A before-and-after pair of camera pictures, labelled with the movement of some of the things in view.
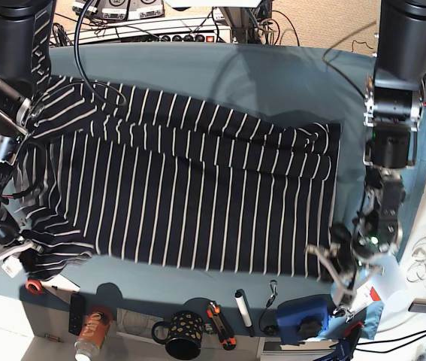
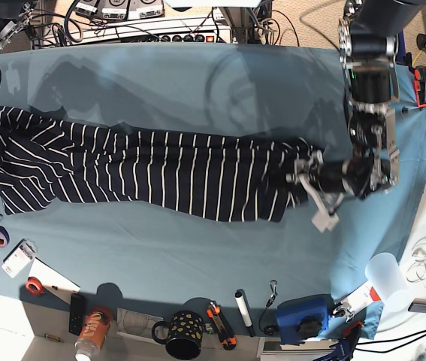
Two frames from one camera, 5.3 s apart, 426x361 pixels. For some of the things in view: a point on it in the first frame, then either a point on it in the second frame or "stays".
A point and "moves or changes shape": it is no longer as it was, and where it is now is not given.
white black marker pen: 243,303 stays
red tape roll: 34,286 stays
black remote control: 77,310 stays
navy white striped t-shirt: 159,179 moves or changes shape
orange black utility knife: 222,328 stays
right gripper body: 348,265 to 326,177
